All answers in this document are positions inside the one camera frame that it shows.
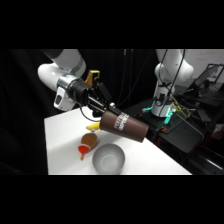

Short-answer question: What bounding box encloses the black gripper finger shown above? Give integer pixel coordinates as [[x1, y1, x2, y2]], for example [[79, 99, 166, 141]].
[[104, 101, 118, 114], [89, 106, 104, 118]]

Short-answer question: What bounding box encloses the grey bowl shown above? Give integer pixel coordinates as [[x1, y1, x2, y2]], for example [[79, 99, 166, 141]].
[[92, 143, 126, 175]]

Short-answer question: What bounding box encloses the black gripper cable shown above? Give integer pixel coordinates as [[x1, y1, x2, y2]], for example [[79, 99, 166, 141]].
[[79, 105, 102, 123]]

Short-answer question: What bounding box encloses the yellow wrist camera mount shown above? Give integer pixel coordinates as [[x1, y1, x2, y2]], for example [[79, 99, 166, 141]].
[[84, 69, 101, 87]]

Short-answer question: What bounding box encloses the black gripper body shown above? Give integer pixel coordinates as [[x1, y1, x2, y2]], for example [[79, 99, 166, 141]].
[[75, 79, 114, 113]]

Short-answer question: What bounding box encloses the black robot stand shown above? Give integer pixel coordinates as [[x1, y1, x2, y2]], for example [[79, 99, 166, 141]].
[[122, 97, 205, 155]]

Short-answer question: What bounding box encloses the black monitor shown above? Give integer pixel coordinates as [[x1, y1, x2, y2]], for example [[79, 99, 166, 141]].
[[193, 63, 224, 93]]

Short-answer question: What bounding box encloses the black hanging cable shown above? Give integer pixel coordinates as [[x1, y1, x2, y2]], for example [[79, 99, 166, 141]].
[[115, 49, 148, 108]]

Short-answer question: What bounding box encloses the yellow banana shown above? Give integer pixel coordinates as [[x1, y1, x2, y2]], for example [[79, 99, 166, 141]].
[[86, 121, 101, 132]]

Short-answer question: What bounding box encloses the yellow cable bundle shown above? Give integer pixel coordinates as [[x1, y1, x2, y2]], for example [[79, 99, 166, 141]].
[[172, 101, 193, 119]]

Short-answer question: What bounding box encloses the brown toy bread red string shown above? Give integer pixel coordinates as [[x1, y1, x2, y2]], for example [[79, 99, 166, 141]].
[[78, 132, 100, 161]]

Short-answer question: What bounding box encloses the black cable on arm base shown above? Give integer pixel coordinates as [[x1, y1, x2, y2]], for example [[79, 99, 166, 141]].
[[159, 49, 187, 113]]

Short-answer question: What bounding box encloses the brown paper cup white print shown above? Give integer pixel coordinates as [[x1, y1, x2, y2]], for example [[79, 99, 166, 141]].
[[99, 110, 150, 144]]

